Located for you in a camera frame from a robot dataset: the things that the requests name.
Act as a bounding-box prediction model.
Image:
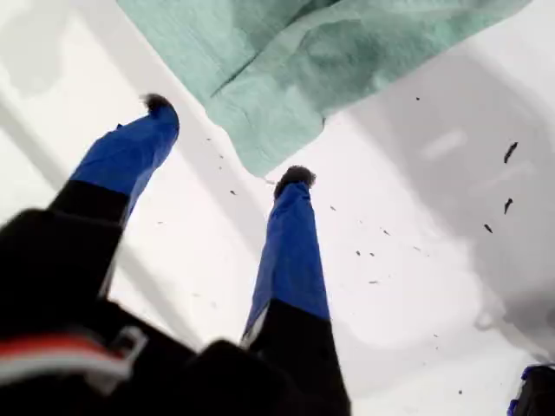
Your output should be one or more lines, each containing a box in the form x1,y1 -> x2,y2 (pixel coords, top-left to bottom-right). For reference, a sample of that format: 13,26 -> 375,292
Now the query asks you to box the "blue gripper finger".
240,165 -> 352,416
51,94 -> 180,227

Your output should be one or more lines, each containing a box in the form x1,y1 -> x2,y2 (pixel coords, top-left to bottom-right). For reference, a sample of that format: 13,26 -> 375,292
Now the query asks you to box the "pale green T-shirt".
115,0 -> 534,179

